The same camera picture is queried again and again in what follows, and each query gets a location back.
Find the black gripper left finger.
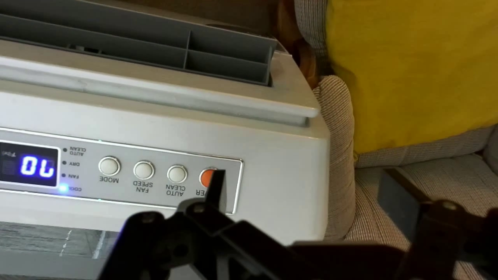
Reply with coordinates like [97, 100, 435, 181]
[97, 170, 326, 280]

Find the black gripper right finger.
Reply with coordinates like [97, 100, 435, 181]
[376, 167, 498, 280]

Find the white portable air conditioner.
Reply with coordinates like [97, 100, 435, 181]
[0, 0, 328, 280]

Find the beige armchair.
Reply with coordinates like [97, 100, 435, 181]
[292, 0, 498, 280]

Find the yellow cushion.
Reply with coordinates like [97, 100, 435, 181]
[325, 0, 498, 154]

